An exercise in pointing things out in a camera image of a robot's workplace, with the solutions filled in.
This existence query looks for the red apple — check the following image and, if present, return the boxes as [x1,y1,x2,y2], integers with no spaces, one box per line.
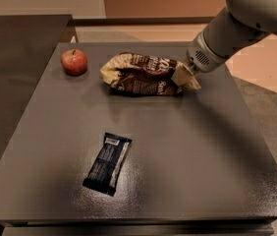
[61,49,87,76]

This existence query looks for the brown chip bag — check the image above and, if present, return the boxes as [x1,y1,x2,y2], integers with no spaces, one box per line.
[100,52,200,96]

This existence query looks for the dark blue rxbar wrapper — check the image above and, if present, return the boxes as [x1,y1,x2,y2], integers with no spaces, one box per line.
[83,133,132,197]

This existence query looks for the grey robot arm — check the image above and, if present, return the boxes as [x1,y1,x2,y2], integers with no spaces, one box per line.
[187,0,277,73]

